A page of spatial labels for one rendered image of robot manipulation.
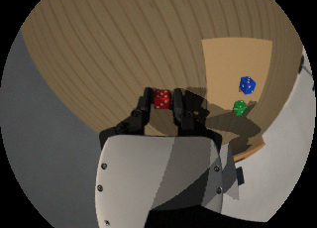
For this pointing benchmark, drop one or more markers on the green die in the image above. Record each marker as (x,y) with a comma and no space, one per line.
(239,107)

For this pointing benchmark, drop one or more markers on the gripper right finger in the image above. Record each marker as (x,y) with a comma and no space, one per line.
(186,124)

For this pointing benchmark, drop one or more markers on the blue die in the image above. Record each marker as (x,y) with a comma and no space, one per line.
(247,85)

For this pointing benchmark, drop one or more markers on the tan flat mat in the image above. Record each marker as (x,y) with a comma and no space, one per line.
(228,59)

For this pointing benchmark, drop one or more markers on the red die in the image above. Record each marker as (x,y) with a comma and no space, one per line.
(161,99)

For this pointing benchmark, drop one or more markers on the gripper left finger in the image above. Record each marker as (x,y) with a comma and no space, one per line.
(134,124)

